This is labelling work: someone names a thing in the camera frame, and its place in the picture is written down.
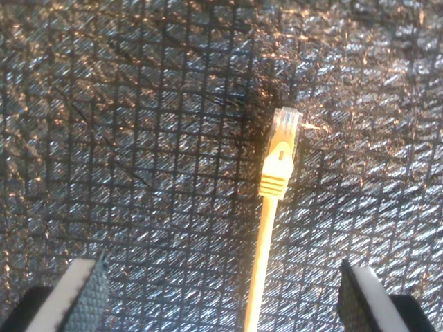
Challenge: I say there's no yellow network cable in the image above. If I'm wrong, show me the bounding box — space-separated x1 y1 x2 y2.
242 106 305 332

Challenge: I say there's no black woven mat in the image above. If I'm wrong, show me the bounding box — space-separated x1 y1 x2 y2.
0 0 443 332

